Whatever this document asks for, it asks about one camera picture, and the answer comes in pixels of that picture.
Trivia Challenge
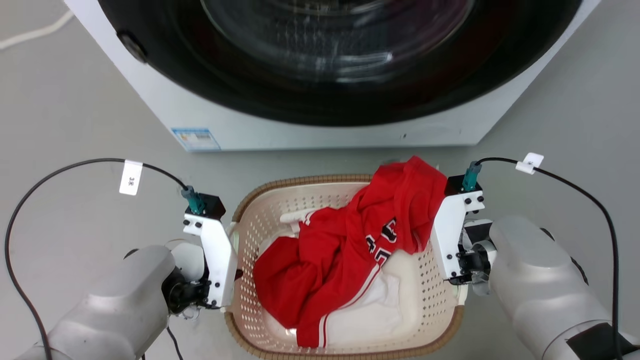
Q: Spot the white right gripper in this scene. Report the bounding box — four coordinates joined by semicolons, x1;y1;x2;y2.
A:
430;190;486;286

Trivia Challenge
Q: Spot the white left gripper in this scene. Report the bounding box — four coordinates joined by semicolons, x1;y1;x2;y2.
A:
182;213;245;308

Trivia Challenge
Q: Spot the beige perforated plastic laundry basket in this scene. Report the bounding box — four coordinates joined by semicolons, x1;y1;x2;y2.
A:
224;173;468;360

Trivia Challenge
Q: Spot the red sports jersey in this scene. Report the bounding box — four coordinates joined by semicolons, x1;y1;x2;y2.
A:
252;156;448;349

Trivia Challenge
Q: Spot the white garment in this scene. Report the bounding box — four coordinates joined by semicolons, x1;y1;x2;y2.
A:
257;209;436;349

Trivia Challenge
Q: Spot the blue white energy label sticker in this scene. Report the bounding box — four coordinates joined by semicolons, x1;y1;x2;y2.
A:
171;127;222;152

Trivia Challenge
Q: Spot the white front-load washing machine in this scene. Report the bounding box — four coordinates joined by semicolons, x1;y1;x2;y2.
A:
64;0;603;152

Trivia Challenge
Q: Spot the black round washing machine door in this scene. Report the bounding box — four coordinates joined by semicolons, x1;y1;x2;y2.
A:
97;0;585;127

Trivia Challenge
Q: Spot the small white cable tag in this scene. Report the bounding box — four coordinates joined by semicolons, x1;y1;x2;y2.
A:
515;152;545;175

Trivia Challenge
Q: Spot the white printed cable tag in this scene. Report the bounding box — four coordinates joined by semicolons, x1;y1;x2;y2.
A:
118;159;144;197

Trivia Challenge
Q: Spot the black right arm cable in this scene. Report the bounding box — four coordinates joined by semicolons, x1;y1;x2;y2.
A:
461;157;622;360

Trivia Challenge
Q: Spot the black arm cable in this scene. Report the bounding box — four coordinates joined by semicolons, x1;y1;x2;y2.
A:
461;157;622;360
4;158;207;360

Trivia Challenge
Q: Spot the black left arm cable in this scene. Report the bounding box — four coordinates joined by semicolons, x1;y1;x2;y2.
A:
4;158;207;360

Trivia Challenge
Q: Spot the white cord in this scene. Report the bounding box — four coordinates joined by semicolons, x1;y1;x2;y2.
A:
0;9;76;51

